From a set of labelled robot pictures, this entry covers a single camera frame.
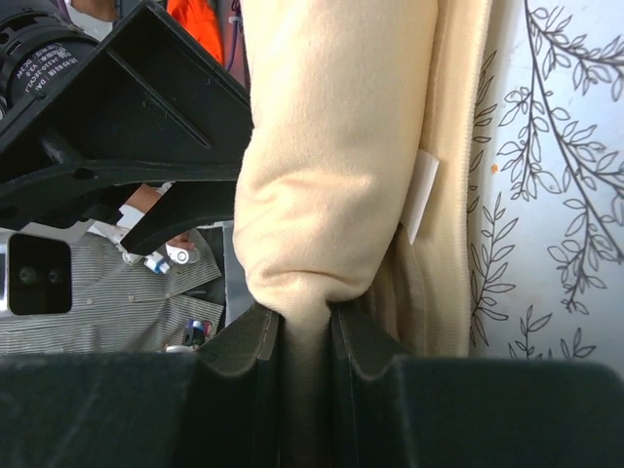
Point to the person in striped shirt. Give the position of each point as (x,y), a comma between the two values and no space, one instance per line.
(118,307)

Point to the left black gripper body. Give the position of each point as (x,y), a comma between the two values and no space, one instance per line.
(86,120)

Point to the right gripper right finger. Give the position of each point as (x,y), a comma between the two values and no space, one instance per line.
(357,339)

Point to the pale yellow t shirt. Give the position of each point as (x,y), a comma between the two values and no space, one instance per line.
(356,174)

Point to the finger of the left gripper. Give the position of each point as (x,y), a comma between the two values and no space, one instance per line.
(170,214)

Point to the orange cloth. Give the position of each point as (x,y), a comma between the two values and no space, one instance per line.
(199,19)

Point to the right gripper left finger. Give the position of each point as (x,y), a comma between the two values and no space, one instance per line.
(250,341)

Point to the floral table mat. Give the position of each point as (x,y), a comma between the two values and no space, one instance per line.
(545,208)

